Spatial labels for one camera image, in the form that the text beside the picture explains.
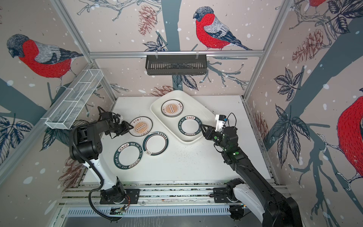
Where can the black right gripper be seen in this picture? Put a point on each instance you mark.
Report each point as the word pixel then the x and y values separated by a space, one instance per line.
pixel 204 131

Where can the white mesh wall shelf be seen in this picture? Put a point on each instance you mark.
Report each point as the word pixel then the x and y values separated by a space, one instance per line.
pixel 76 97

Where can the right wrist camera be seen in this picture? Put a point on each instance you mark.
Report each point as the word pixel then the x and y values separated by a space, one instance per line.
pixel 220 122

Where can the green rim plate front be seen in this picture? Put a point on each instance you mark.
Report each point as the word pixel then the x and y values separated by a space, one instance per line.
pixel 190 125

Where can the green rim plate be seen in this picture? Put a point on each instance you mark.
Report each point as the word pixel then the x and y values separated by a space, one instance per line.
pixel 128 155
pixel 155 143
pixel 190 125

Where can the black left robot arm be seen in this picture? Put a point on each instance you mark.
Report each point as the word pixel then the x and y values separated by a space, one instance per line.
pixel 86 148

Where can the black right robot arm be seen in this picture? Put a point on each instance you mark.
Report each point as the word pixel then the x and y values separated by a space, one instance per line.
pixel 271 207

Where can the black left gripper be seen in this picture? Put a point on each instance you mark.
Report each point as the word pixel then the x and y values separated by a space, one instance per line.
pixel 125 127

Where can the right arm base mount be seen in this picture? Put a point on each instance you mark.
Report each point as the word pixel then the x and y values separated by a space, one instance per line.
pixel 223 195

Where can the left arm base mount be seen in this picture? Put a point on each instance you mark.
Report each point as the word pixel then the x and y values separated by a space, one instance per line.
pixel 113 196

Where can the aluminium rail base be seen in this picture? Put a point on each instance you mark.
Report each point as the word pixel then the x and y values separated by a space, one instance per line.
pixel 154 194

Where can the black hanging wire basket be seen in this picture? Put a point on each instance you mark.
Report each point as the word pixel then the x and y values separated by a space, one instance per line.
pixel 176 65

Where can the horizontal aluminium crossbar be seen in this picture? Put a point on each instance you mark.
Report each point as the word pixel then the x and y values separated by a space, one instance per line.
pixel 228 53

